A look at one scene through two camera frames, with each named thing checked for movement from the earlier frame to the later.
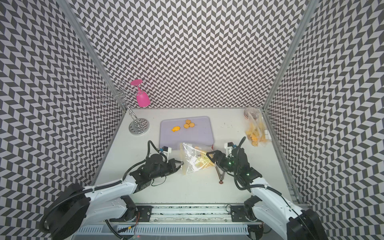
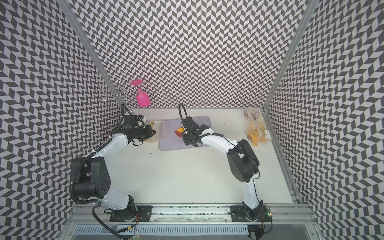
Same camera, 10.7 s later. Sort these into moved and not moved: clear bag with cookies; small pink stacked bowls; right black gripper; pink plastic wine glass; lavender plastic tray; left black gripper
Moved: right black gripper; left black gripper; clear bag with cookies
Not moved: pink plastic wine glass; lavender plastic tray; small pink stacked bowls
